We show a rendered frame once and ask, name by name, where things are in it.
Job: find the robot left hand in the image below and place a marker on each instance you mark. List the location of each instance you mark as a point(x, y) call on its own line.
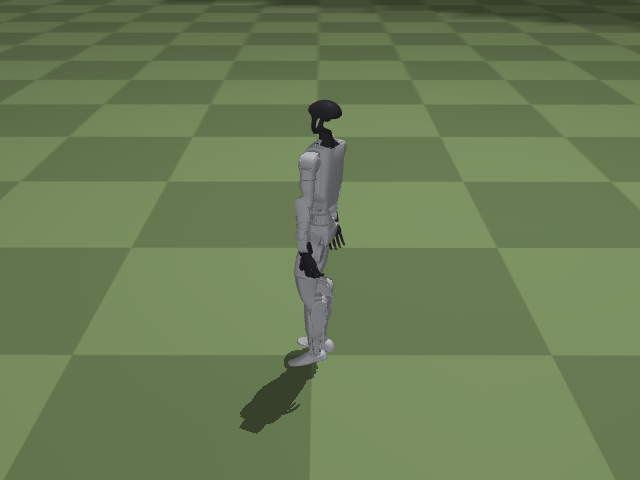
point(308, 264)

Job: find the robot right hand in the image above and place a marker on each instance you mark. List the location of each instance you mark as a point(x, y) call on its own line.
point(337, 238)

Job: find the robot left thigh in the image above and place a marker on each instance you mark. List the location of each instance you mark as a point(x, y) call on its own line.
point(306, 285)

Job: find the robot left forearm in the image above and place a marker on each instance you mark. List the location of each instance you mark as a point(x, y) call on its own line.
point(303, 219)

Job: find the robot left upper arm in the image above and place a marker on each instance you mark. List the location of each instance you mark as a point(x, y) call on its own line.
point(309, 164)

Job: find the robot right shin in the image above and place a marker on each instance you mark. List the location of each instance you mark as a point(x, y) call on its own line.
point(328, 314)

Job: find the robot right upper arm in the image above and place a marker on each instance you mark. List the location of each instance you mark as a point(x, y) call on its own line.
point(345, 147)

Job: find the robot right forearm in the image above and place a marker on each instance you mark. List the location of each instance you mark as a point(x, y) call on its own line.
point(333, 209)

